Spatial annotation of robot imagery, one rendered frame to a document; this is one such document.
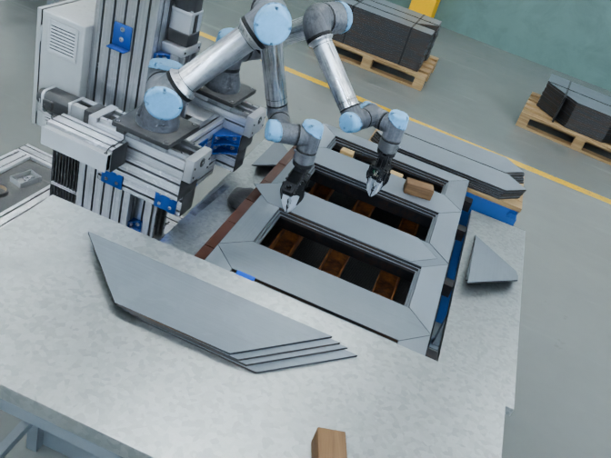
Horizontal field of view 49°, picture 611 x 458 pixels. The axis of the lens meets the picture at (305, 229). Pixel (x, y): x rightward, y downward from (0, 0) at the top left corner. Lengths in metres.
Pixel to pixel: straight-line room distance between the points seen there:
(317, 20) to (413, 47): 4.36
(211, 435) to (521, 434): 2.17
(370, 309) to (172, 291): 0.75
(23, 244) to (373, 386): 0.91
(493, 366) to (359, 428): 0.92
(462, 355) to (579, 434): 1.35
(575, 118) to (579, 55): 2.63
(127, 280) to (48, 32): 1.30
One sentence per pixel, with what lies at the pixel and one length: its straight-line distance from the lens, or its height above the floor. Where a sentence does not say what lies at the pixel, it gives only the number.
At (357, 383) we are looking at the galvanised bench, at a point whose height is 1.05.
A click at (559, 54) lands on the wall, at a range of 9.45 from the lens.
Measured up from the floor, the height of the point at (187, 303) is 1.07.
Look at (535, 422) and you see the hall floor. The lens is 3.47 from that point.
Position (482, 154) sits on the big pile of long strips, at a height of 0.85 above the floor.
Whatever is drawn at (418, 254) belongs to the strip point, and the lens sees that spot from 2.52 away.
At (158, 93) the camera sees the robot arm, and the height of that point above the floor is 1.24.
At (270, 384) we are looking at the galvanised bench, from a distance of 1.52.
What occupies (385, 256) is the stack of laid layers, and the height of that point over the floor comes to 0.83.
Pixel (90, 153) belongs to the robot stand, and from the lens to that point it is 2.41.
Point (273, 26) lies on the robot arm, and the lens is 2.11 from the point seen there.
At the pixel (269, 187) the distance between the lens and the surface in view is 2.59.
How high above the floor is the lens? 2.14
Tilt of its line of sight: 32 degrees down
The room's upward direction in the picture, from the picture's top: 18 degrees clockwise
